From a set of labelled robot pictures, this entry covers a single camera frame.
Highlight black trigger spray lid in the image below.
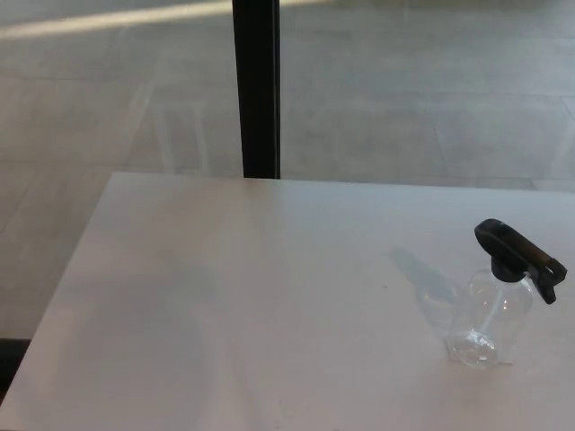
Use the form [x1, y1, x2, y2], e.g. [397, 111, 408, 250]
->
[473, 218, 570, 342]

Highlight black window frame post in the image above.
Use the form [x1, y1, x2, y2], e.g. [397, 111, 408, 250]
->
[232, 0, 282, 180]

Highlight clear plastic spray bottle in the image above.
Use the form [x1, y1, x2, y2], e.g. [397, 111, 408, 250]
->
[446, 267, 538, 365]

